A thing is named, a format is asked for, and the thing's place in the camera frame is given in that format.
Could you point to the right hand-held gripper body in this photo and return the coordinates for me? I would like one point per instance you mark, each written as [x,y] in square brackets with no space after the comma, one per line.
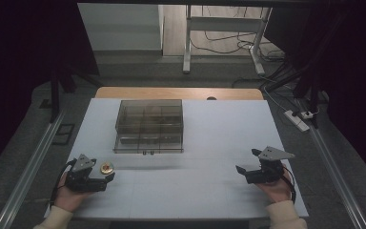
[267,170]

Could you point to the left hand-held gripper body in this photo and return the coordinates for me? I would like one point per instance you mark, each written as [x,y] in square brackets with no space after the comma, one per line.
[80,181]

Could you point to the round gold badge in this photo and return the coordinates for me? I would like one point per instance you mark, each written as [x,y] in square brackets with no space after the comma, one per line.
[107,168]

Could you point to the clear plastic drawer organiser box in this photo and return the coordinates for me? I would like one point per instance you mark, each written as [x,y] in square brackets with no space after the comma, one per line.
[148,125]

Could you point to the person's left hand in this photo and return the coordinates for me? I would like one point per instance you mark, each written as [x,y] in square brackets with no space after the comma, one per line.
[67,198]

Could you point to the person's right hand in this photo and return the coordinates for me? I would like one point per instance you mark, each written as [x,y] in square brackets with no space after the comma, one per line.
[276,191]

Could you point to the black floor socket cover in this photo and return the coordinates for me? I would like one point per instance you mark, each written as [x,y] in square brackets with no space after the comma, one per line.
[63,133]

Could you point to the white power strip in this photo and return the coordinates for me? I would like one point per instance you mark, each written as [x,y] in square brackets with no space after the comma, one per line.
[296,120]

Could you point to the wooden table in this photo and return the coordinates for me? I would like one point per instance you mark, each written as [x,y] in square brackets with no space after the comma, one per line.
[178,93]

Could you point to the dark curtain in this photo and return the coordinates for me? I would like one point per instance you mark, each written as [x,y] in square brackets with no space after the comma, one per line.
[352,70]
[19,63]

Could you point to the white cabinet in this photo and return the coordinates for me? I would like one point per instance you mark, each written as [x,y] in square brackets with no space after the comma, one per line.
[124,27]

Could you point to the metal floor rail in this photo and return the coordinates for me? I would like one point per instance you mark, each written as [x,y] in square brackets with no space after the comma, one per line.
[338,178]
[28,171]

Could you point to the white desk frame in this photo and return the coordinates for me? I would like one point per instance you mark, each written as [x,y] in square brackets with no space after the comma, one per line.
[225,23]

